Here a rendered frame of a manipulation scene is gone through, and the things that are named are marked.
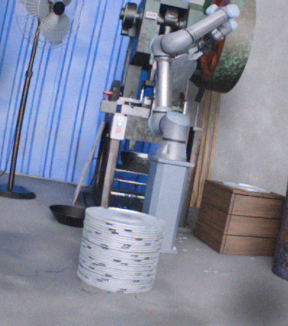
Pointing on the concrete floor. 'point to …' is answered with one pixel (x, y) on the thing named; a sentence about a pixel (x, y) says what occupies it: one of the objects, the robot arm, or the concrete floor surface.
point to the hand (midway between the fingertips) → (190, 57)
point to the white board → (89, 161)
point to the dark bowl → (69, 215)
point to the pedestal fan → (56, 16)
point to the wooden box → (238, 220)
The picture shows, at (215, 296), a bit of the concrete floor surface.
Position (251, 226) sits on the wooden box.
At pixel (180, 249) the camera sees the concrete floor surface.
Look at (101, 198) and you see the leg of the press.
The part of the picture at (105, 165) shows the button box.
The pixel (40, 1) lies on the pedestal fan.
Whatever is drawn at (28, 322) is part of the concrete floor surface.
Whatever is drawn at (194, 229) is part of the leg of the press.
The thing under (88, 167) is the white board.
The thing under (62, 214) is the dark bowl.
